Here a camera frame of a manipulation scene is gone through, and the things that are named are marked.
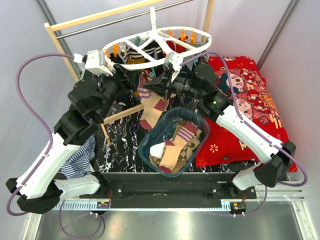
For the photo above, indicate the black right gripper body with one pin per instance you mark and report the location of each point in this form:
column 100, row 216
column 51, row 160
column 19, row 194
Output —
column 184, row 86

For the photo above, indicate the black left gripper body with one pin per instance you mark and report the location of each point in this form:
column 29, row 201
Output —
column 112, row 86

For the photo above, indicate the purple striped beige sock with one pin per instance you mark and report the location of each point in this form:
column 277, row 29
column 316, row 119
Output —
column 153, row 105

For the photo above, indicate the white oval clip hanger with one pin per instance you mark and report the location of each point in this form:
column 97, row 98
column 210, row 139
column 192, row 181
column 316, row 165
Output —
column 153, row 47

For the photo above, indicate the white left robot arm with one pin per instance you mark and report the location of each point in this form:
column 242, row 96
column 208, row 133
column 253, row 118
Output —
column 38, row 190

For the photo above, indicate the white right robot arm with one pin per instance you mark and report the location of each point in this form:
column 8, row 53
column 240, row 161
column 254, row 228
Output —
column 275, row 157

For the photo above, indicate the red hanging sock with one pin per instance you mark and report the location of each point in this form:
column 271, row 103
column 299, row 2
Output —
column 176, row 47

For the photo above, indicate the mustard yellow hanging sock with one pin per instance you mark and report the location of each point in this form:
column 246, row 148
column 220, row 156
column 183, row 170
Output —
column 134, row 59

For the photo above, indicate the clear blue plastic bin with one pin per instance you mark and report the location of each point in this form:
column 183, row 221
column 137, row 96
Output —
column 164, row 130

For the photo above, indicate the red cartoon print pillow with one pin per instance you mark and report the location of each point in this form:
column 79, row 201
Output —
column 241, row 76

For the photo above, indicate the white sock in bin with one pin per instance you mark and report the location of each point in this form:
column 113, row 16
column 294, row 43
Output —
column 157, row 150

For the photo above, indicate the blue striped cloth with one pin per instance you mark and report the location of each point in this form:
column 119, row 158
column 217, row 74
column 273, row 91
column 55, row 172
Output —
column 78, row 164

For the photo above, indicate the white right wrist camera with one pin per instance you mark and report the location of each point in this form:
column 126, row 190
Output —
column 173, row 63

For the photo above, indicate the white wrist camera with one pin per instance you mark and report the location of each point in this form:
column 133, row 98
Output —
column 173, row 63
column 96, row 64

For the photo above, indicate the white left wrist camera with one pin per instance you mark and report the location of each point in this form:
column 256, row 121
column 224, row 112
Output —
column 96, row 64

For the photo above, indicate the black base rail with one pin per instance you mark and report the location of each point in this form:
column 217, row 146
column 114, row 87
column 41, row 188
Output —
column 213, row 184

